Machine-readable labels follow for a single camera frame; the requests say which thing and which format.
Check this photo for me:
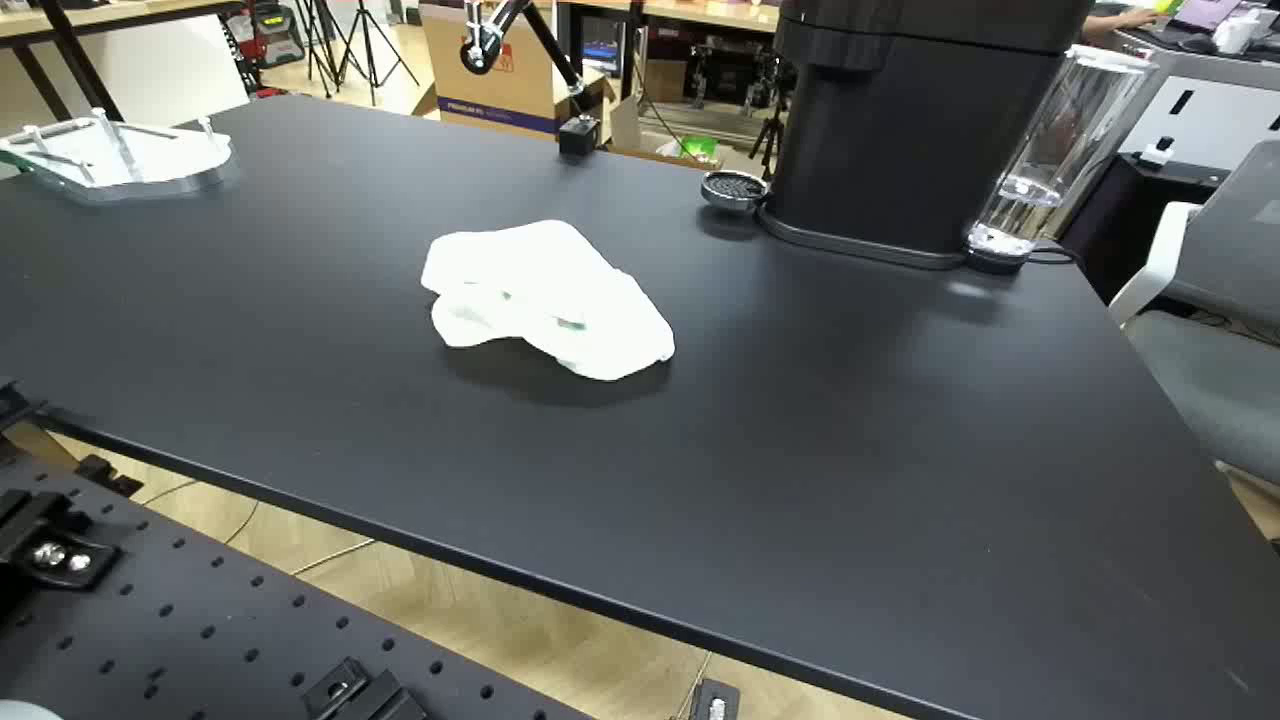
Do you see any black bracket with silver screws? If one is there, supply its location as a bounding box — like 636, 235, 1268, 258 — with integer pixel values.
0, 489, 126, 608

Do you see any round black cap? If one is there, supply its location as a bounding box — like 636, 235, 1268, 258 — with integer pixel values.
698, 162, 778, 219

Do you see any wooden table with black legs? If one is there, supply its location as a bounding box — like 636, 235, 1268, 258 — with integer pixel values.
0, 0, 248, 124

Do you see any white cloth with green flowers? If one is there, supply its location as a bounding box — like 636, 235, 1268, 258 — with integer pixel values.
422, 216, 682, 389

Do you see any black tripod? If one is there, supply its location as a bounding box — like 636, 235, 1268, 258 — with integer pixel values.
332, 0, 425, 104

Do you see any small black clamp block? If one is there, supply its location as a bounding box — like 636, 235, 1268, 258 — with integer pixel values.
72, 453, 144, 500

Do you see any wooden desk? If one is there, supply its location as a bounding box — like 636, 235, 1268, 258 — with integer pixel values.
556, 0, 785, 39

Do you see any black coffee machine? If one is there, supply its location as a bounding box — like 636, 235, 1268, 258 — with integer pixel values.
762, 0, 1095, 272

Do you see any black perforated mounting board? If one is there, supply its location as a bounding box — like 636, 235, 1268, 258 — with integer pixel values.
0, 453, 592, 720

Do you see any small black and silver bracket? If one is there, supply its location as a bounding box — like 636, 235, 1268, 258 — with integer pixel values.
690, 674, 749, 720

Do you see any clear glass cup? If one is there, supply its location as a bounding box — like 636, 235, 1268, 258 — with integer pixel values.
966, 39, 1159, 268

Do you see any black bracket with square slot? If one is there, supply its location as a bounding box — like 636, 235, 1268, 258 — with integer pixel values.
300, 653, 442, 720

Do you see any black stand with jointed arm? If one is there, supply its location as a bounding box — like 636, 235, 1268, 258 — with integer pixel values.
457, 0, 603, 162

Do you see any grey office chair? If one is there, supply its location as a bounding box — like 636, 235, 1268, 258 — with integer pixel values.
1106, 137, 1280, 491

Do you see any white and black cabinet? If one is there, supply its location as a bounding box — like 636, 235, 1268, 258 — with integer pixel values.
1062, 48, 1280, 302

